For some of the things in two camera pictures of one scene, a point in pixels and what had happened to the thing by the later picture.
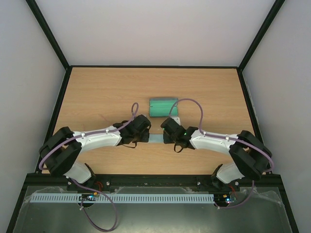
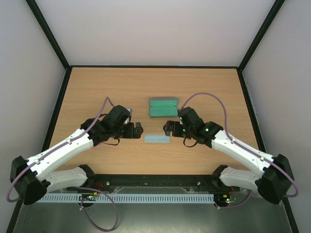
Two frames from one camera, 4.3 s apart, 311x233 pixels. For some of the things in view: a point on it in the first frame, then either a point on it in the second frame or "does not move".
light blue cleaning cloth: (156, 138) does not move
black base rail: (40, 181) does not move
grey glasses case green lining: (161, 107) does not move
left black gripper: (145, 138) → (130, 133)
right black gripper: (167, 137) → (175, 128)
